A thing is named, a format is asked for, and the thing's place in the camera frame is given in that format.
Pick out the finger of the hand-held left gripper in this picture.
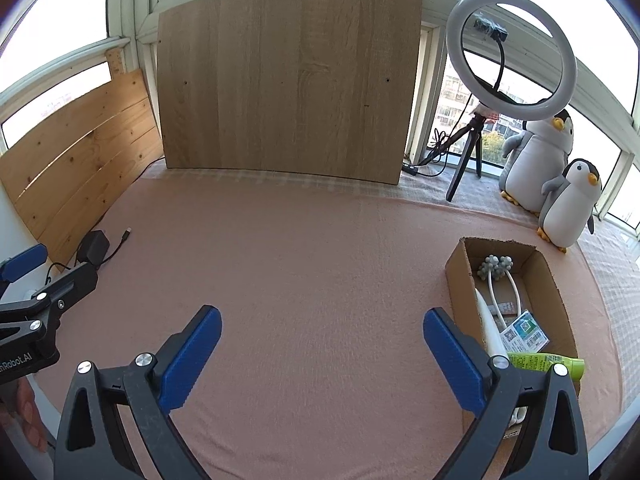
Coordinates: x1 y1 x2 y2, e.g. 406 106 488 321
0 244 49 286
0 261 99 333

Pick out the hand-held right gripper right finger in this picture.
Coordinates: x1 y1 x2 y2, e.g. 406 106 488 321
422 307 591 480

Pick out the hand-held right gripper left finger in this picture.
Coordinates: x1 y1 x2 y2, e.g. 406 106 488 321
52 305 223 480

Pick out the green hand cream tube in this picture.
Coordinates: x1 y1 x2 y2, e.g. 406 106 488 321
506 352 586 382

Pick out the cardboard box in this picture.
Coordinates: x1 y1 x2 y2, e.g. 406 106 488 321
445 236 583 441

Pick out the person's left hand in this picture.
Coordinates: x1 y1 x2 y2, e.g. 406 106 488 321
0 377 48 453

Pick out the black charger adapter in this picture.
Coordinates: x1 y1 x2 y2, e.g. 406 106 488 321
75 230 111 267

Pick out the white tube with blue cap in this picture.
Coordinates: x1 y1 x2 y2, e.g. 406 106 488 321
474 287 507 356

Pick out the floss pick packet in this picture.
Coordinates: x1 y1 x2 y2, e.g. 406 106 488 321
500 310 549 356

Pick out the white massager with grey balls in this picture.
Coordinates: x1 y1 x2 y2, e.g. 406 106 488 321
476 255 521 331

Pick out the wooden slat panel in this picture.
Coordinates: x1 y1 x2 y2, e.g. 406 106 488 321
0 47 166 266

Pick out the small penguin plush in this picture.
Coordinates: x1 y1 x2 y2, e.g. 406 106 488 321
537 158 603 254

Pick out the black tripod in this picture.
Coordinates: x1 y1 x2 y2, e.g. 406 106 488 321
445 105 501 203

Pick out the large penguin plush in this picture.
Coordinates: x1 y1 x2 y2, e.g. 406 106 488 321
499 108 576 213

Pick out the light wooden board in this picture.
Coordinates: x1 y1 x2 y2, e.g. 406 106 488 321
156 0 423 186

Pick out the black tripod cable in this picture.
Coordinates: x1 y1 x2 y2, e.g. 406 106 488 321
402 127 471 177

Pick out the white ring light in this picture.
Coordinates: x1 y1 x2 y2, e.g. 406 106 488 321
446 0 577 123

